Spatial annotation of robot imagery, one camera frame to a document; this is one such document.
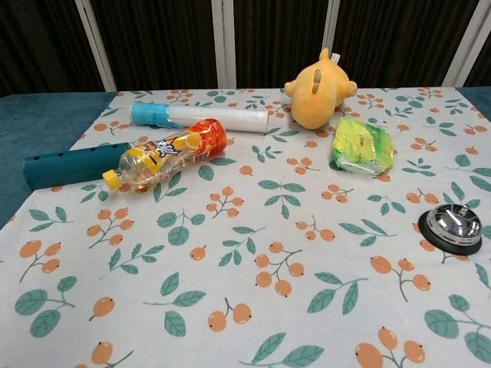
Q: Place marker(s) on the white plastic bag roll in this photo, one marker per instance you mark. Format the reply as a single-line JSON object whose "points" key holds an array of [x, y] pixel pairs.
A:
{"points": [[215, 118]]}

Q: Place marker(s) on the green yellow snack packet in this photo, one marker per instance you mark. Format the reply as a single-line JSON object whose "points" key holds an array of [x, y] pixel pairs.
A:
{"points": [[362, 147]]}

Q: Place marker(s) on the silver desk bell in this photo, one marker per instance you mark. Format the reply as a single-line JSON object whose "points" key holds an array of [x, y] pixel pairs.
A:
{"points": [[452, 227]]}

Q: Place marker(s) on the teal velvet table cover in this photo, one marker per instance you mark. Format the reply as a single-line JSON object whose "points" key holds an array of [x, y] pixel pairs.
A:
{"points": [[42, 126]]}

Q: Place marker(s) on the orange drink plastic bottle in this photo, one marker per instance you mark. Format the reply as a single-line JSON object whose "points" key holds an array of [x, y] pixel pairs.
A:
{"points": [[172, 153]]}

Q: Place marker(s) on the floral fruit print tablecloth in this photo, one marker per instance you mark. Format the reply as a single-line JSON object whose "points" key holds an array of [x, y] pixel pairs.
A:
{"points": [[245, 268]]}

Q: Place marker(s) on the white partition frame post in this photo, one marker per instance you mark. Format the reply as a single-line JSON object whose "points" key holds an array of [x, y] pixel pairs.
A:
{"points": [[466, 42], [327, 28], [96, 42], [223, 44]]}

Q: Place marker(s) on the yellow plush toy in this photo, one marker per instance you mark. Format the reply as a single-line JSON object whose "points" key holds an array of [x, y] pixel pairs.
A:
{"points": [[314, 100]]}

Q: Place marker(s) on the teal perforated tube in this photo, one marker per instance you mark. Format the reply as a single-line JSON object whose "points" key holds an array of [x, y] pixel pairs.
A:
{"points": [[69, 164]]}

